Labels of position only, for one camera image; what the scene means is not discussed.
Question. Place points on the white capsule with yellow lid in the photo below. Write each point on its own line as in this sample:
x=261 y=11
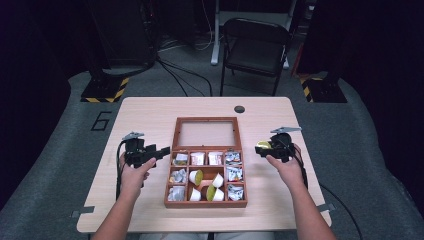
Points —
x=195 y=177
x=264 y=144

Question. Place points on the person's left hand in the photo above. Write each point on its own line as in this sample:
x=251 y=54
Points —
x=133 y=181

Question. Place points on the grey tape strip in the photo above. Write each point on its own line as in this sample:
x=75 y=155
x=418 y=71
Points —
x=83 y=211
x=326 y=207

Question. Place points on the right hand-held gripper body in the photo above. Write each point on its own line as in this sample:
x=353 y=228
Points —
x=282 y=146

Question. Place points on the person's legs in light trousers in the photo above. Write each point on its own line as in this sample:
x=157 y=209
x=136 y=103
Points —
x=206 y=236

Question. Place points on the dark round table grommet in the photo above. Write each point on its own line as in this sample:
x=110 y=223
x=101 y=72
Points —
x=239 y=109

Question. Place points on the white capsule with green lid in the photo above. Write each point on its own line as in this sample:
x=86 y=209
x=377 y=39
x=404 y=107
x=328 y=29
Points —
x=216 y=194

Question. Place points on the black cabinet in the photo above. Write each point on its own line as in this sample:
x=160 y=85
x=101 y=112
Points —
x=128 y=33

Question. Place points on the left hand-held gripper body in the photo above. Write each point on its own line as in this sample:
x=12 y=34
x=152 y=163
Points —
x=136 y=151

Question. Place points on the wooden box with glass lid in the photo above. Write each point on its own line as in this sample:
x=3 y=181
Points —
x=205 y=204

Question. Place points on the stand base with hazard stripes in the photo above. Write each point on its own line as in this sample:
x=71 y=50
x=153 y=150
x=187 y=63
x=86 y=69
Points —
x=103 y=90
x=323 y=90

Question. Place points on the black folding chair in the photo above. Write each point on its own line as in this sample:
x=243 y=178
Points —
x=255 y=53

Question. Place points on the white coffee capsule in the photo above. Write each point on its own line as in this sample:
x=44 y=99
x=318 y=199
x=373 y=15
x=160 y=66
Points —
x=195 y=195
x=218 y=180

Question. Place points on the silvery blue sachet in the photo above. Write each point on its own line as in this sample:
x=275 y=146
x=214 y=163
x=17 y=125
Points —
x=178 y=176
x=176 y=193
x=233 y=157
x=235 y=192
x=234 y=174
x=181 y=159

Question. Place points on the person's right hand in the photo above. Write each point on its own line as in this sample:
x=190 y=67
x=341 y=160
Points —
x=291 y=173

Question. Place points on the white red sachet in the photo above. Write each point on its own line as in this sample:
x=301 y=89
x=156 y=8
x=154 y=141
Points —
x=197 y=158
x=215 y=158

